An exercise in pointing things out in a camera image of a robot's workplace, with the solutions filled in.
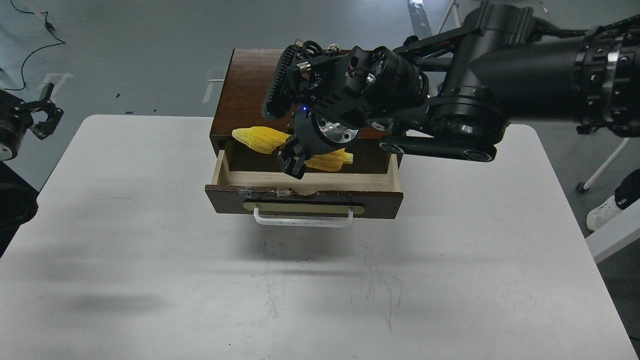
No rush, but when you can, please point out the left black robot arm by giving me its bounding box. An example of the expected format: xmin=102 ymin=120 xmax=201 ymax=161
xmin=0 ymin=82 xmax=64 ymax=255

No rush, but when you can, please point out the dark wooden drawer cabinet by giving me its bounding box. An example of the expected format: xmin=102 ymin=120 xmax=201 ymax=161
xmin=209 ymin=48 xmax=391 ymax=174

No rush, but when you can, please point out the yellow toy corn cob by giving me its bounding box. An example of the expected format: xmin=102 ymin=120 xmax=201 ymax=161
xmin=231 ymin=126 xmax=354 ymax=173

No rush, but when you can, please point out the white chair leg with caster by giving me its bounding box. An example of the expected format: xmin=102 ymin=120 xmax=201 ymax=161
xmin=574 ymin=137 xmax=631 ymax=194

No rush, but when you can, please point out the white shoe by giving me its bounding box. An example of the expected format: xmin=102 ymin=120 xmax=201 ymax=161
xmin=585 ymin=195 xmax=622 ymax=233

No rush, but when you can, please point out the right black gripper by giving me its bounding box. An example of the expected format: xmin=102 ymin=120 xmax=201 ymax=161
xmin=262 ymin=40 xmax=381 ymax=180

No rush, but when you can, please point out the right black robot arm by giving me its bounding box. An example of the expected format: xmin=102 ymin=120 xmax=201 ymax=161
xmin=262 ymin=1 xmax=639 ymax=179

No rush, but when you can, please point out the grey office chair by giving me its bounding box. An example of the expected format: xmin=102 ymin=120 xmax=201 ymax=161
xmin=437 ymin=0 xmax=462 ymax=35

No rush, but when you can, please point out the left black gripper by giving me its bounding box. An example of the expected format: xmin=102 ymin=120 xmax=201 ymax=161
xmin=0 ymin=82 xmax=64 ymax=162

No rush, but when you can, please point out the wooden drawer with white handle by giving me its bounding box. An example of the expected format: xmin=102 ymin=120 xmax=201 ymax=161
xmin=205 ymin=150 xmax=403 ymax=219

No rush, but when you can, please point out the black floor cable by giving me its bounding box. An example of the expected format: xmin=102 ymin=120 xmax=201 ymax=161
xmin=0 ymin=0 xmax=66 ymax=92

